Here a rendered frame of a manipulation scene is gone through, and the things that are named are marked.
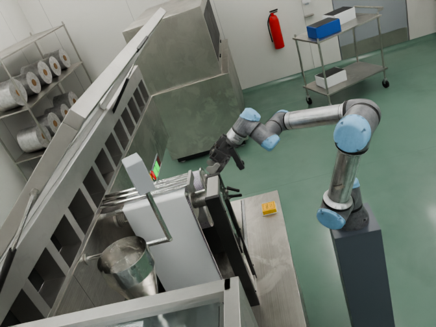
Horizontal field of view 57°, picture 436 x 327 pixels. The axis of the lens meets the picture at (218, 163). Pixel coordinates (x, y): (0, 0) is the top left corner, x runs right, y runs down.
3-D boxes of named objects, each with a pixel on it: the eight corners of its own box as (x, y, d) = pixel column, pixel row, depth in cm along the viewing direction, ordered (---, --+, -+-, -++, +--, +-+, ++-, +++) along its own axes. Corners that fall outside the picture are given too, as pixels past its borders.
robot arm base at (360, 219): (363, 206, 187) (361, 189, 182) (373, 226, 174) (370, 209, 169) (331, 213, 189) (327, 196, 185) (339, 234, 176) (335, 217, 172)
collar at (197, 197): (209, 207, 152) (204, 194, 149) (194, 211, 153) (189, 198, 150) (210, 198, 158) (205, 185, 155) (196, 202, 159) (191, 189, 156)
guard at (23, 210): (107, 135, 67) (66, 111, 65) (-11, 314, 89) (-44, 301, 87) (176, 17, 165) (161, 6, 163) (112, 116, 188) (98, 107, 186)
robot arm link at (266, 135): (287, 131, 165) (266, 114, 167) (275, 145, 159) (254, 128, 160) (279, 142, 172) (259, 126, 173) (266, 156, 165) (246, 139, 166)
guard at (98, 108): (77, 119, 70) (74, 117, 70) (-21, 283, 90) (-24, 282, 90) (159, 15, 161) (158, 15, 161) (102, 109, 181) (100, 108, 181)
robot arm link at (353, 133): (352, 215, 171) (384, 108, 136) (339, 238, 162) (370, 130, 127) (326, 204, 177) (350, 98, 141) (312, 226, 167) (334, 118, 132)
